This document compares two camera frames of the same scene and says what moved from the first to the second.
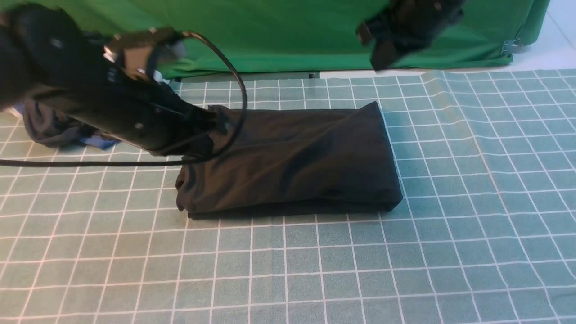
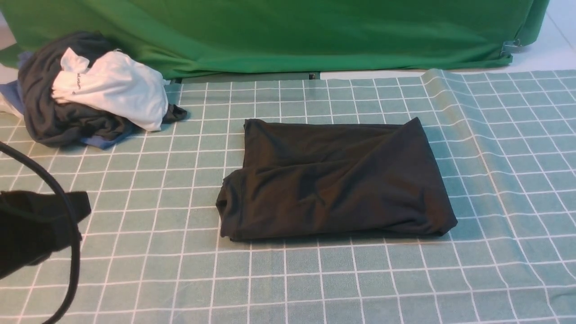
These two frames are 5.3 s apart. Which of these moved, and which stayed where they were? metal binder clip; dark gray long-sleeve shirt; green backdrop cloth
Moved: dark gray long-sleeve shirt
Stayed: metal binder clip; green backdrop cloth
